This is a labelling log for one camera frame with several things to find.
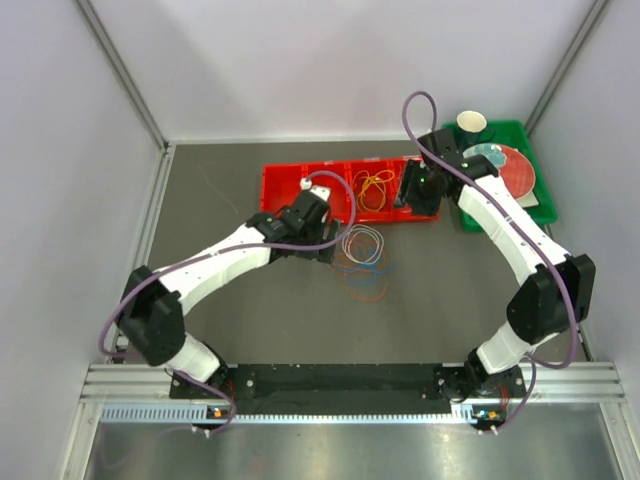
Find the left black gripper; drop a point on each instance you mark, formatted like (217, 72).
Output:
(324, 255)

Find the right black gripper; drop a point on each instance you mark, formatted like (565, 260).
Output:
(408, 196)

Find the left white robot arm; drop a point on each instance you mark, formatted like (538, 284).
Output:
(152, 312)

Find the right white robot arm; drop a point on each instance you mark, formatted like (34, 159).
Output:
(555, 287)

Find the red bin far left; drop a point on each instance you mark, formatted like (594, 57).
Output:
(280, 185)

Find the blue patterned plate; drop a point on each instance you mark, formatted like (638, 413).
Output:
(491, 151)

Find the dark green paper cup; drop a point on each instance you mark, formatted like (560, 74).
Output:
(471, 127)

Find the red round plate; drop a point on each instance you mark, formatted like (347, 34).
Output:
(517, 173)

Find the white square board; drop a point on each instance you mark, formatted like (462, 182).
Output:
(528, 201)

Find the green plastic tray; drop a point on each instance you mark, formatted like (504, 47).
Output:
(512, 134)

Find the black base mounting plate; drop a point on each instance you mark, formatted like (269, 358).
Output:
(344, 388)

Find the slotted grey cable duct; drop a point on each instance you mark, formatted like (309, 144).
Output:
(216, 412)

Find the aluminium rail left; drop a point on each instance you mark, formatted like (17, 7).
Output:
(122, 383)

